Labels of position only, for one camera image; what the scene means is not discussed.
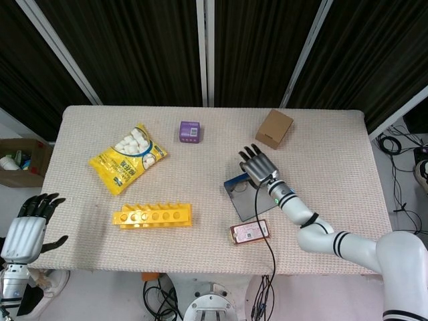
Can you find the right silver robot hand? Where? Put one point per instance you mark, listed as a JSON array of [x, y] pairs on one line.
[[262, 167]]

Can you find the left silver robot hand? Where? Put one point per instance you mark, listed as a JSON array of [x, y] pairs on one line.
[[23, 237]]

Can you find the blue glasses case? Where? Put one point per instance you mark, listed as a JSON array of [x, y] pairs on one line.
[[247, 204]]

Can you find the brown cardboard box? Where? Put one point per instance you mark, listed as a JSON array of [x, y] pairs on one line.
[[274, 128]]

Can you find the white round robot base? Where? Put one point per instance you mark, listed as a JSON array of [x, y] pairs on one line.
[[210, 304]]

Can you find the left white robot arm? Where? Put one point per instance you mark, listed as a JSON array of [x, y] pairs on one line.
[[13, 284]]

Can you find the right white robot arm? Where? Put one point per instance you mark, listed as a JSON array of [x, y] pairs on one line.
[[321, 239]]

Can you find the cardboard box with items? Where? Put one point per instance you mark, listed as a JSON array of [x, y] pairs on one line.
[[30, 167]]

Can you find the white sneaker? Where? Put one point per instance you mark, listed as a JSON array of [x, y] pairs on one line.
[[57, 282]]

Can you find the person leg black trousers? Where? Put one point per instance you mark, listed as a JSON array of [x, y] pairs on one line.
[[30, 301]]

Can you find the pink-red packet box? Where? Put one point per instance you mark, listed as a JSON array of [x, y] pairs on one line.
[[247, 233]]

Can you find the beige woven table cloth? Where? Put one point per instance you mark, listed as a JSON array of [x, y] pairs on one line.
[[187, 167]]

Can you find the small purple box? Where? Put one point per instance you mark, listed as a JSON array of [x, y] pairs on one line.
[[190, 132]]

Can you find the yellow test tube rack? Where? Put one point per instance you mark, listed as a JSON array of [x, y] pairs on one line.
[[154, 217]]

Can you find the yellow marshmallow bag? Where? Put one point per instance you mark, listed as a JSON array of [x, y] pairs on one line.
[[125, 160]]

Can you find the orange object under table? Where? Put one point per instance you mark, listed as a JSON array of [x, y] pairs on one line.
[[150, 276]]

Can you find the white black shoe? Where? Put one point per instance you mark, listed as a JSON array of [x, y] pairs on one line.
[[422, 175]]

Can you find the white partition post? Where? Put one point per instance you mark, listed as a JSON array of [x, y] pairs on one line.
[[398, 113], [306, 53], [204, 53], [60, 53]]

